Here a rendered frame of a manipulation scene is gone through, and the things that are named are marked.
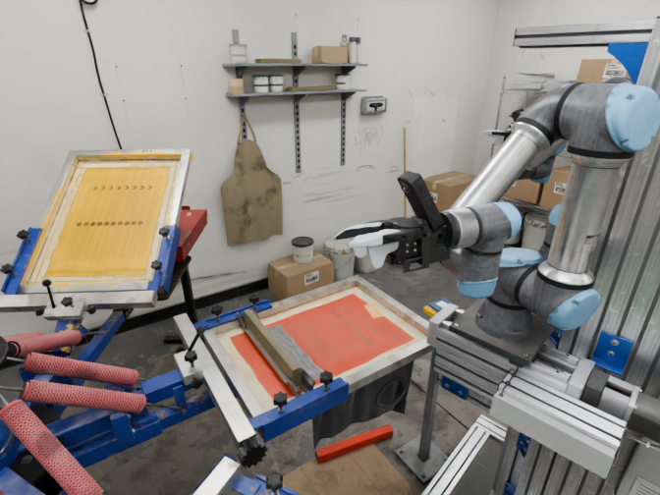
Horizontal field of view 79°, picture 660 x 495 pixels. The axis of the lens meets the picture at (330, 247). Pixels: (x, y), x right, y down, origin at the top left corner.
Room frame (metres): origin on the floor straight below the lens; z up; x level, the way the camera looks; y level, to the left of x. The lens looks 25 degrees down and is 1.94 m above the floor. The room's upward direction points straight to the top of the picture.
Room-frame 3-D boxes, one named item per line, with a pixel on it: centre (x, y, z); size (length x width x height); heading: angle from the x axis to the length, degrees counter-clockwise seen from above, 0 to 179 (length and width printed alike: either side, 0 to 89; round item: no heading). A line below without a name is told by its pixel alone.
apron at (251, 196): (3.21, 0.65, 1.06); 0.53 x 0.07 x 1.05; 123
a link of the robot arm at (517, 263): (0.94, -0.50, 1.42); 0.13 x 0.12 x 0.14; 23
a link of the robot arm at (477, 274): (0.74, -0.30, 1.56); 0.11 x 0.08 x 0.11; 23
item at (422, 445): (1.49, -0.51, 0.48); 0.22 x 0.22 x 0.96; 33
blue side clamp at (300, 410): (0.91, 0.08, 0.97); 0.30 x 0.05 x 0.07; 123
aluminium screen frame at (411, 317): (1.28, 0.03, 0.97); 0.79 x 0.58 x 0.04; 123
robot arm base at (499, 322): (0.95, -0.50, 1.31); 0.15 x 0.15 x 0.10
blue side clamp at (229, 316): (1.38, 0.38, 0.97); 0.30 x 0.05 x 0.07; 123
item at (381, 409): (1.15, -0.12, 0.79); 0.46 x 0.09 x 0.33; 123
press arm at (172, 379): (0.97, 0.50, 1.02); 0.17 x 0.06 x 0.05; 123
